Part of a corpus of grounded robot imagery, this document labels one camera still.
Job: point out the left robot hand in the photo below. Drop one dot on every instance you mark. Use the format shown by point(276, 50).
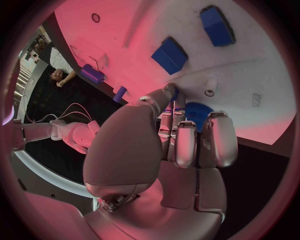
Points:
point(131, 150)

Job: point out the blue rectangular block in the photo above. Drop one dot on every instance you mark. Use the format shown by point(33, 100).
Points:
point(216, 28)

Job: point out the blue short cylinder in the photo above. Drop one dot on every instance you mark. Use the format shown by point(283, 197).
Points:
point(92, 73)

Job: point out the blue square block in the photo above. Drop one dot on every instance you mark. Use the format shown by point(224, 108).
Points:
point(168, 57)

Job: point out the blue gear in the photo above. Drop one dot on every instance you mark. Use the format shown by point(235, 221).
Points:
point(196, 112)

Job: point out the person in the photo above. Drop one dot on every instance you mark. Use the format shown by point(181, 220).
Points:
point(59, 61)

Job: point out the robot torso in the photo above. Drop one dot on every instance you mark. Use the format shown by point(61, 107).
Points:
point(46, 187)

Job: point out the blue peg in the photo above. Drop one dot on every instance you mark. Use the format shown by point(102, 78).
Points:
point(120, 94)

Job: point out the white task board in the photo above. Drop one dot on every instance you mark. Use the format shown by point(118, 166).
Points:
point(234, 61)

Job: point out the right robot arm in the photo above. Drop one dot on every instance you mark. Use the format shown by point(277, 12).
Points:
point(70, 133)

